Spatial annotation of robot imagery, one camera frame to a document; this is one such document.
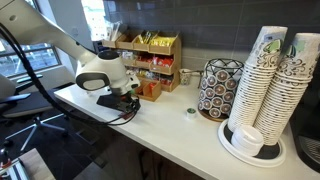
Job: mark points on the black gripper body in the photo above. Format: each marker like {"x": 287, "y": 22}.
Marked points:
{"x": 126, "y": 103}

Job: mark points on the red sachet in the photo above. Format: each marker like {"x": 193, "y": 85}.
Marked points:
{"x": 125, "y": 115}

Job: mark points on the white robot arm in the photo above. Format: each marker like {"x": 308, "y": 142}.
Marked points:
{"x": 23, "y": 25}

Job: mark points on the front wooden tea stand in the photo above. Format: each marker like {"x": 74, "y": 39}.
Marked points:
{"x": 148, "y": 90}

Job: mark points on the tiered wooden condiment organizer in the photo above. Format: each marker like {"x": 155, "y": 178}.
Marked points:
{"x": 151, "y": 55}

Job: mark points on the loose coffee pod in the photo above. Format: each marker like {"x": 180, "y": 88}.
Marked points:
{"x": 190, "y": 113}

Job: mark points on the patterned paper cup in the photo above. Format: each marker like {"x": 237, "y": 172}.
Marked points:
{"x": 185, "y": 76}

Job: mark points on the black office chair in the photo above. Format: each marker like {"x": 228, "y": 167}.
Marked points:
{"x": 17, "y": 106}

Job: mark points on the white cup lid stack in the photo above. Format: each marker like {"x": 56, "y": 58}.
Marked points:
{"x": 247, "y": 140}

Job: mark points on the round white cup tray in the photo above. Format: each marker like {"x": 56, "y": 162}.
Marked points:
{"x": 268, "y": 156}

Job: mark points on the right paper cup stack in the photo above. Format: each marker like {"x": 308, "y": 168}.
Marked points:
{"x": 290, "y": 81}

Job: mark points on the black coffee machine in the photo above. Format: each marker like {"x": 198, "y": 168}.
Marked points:
{"x": 305, "y": 124}

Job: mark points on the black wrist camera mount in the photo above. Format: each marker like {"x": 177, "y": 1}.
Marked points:
{"x": 111, "y": 101}

